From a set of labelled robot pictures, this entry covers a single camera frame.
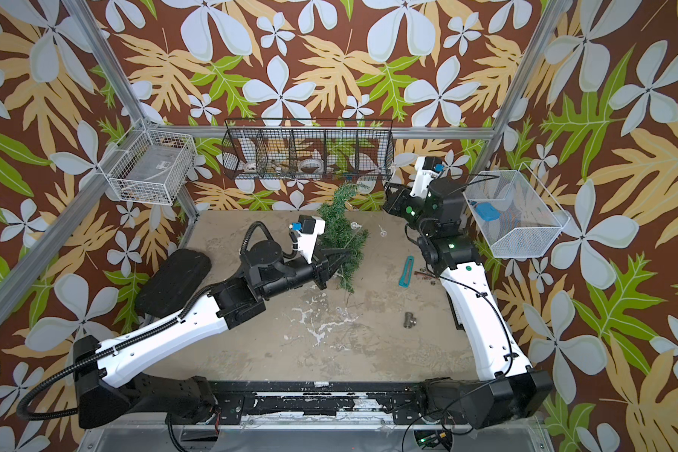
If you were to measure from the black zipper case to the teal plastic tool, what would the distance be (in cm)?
72

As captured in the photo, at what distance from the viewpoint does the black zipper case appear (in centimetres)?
89

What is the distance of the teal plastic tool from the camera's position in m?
1.00
